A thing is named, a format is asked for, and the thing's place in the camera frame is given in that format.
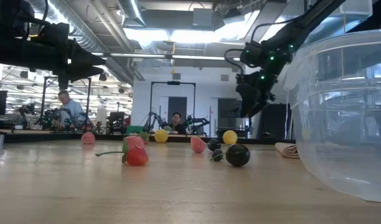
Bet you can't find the black aluminium table frame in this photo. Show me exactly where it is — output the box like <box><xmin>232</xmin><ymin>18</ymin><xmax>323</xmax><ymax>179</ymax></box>
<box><xmin>0</xmin><ymin>130</ymin><xmax>296</xmax><ymax>145</ymax></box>

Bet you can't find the yellow lemon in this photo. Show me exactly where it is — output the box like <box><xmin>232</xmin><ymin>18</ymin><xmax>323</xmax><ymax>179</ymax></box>
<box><xmin>154</xmin><ymin>129</ymin><xmax>169</xmax><ymax>144</ymax></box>
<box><xmin>222</xmin><ymin>129</ymin><xmax>238</xmax><ymax>146</ymax></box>

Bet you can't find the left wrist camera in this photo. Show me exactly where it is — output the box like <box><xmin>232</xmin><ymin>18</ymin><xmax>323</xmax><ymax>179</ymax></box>
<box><xmin>57</xmin><ymin>73</ymin><xmax>70</xmax><ymax>91</ymax></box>

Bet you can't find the person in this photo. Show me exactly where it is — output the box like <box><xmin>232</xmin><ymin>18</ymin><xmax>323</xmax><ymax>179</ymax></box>
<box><xmin>57</xmin><ymin>90</ymin><xmax>86</xmax><ymax>130</ymax></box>
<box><xmin>169</xmin><ymin>111</ymin><xmax>187</xmax><ymax>135</ymax></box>

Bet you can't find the small dark berry with stem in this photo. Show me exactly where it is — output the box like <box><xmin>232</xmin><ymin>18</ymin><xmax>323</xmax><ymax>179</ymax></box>
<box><xmin>210</xmin><ymin>149</ymin><xmax>224</xmax><ymax>162</ymax></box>

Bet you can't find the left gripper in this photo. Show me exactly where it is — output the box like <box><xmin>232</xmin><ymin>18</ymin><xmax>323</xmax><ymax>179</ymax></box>
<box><xmin>30</xmin><ymin>22</ymin><xmax>106</xmax><ymax>83</ymax></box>

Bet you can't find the black equipment cart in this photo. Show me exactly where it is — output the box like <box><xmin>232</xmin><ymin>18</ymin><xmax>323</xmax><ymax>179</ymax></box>
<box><xmin>215</xmin><ymin>98</ymin><xmax>253</xmax><ymax>139</ymax></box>

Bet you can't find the red strawberry with long stem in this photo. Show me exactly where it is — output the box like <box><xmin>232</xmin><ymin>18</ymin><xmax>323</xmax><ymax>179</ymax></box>
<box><xmin>95</xmin><ymin>144</ymin><xmax>149</xmax><ymax>167</ymax></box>

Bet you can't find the black upright panel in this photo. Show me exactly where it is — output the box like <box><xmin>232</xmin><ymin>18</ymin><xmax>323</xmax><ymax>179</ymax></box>
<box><xmin>258</xmin><ymin>102</ymin><xmax>293</xmax><ymax>140</ymax></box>

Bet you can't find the clear plastic container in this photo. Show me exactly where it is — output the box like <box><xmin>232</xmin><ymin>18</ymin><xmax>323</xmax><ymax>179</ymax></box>
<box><xmin>283</xmin><ymin>29</ymin><xmax>381</xmax><ymax>205</ymax></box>

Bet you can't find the pink strawberry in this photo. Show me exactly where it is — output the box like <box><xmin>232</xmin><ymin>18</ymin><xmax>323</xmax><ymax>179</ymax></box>
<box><xmin>124</xmin><ymin>136</ymin><xmax>145</xmax><ymax>149</ymax></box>
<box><xmin>190</xmin><ymin>136</ymin><xmax>207</xmax><ymax>154</ymax></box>
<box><xmin>81</xmin><ymin>131</ymin><xmax>96</xmax><ymax>145</ymax></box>

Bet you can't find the long linear ceiling light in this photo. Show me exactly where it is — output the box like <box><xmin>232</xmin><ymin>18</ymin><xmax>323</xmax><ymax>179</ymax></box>
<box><xmin>90</xmin><ymin>52</ymin><xmax>241</xmax><ymax>62</ymax></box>

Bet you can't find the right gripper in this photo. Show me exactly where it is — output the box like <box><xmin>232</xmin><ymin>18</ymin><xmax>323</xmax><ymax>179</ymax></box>
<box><xmin>235</xmin><ymin>70</ymin><xmax>277</xmax><ymax>119</ymax></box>

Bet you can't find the black gantry frame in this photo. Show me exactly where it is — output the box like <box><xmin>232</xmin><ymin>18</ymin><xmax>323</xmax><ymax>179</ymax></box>
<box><xmin>40</xmin><ymin>76</ymin><xmax>92</xmax><ymax>132</ymax></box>
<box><xmin>149</xmin><ymin>80</ymin><xmax>197</xmax><ymax>135</ymax></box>

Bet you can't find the blackberry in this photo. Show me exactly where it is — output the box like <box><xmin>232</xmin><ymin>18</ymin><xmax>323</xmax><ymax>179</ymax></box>
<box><xmin>225</xmin><ymin>143</ymin><xmax>251</xmax><ymax>168</ymax></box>
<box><xmin>207</xmin><ymin>138</ymin><xmax>222</xmax><ymax>152</ymax></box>

